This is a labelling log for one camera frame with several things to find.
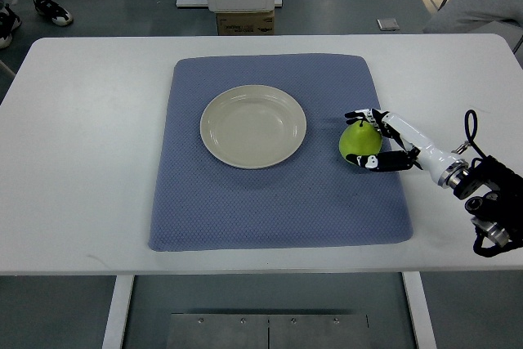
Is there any green pear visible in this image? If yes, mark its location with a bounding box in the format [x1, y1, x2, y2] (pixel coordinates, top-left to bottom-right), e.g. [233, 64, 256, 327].
[338, 120, 382, 165]

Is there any cardboard box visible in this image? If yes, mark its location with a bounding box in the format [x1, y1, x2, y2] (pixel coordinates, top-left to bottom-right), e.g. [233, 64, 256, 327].
[216, 11, 275, 36]

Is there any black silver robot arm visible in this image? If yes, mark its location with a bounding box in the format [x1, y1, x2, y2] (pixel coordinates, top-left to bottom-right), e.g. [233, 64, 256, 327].
[445, 110, 522, 257]

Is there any cream round plate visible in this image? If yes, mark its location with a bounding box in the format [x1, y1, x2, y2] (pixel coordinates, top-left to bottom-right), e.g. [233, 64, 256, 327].
[199, 85, 307, 169]

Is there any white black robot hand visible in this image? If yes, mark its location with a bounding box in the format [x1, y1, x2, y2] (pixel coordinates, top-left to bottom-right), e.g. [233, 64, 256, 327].
[345, 109, 469, 188]

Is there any metal base plate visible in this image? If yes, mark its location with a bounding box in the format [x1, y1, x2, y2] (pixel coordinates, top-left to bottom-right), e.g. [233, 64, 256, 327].
[167, 314, 371, 348]

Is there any grey floor plate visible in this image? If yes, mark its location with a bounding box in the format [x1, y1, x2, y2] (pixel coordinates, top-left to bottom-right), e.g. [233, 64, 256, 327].
[376, 18, 400, 31]

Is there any person in grey clothes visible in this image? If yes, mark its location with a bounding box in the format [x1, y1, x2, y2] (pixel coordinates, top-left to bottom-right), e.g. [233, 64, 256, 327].
[422, 0, 522, 34]

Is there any black white sneaker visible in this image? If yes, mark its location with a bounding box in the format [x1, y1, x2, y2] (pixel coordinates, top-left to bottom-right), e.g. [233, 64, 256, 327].
[33, 0, 74, 27]
[0, 4, 21, 49]

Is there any white table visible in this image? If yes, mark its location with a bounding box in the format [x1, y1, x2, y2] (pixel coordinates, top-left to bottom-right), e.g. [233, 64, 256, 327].
[1, 34, 522, 348]

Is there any blue woven mat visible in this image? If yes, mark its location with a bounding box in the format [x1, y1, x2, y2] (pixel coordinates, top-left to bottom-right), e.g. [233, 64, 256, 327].
[149, 54, 413, 252]

